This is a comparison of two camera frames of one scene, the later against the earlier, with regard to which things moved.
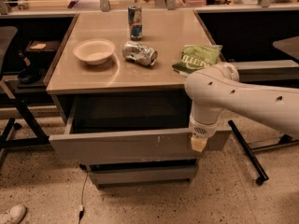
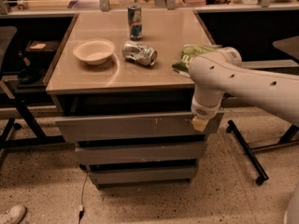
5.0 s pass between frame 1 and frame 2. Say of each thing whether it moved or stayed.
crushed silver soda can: stayed
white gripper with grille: moved
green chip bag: stayed
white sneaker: stayed
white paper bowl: stayed
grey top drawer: moved
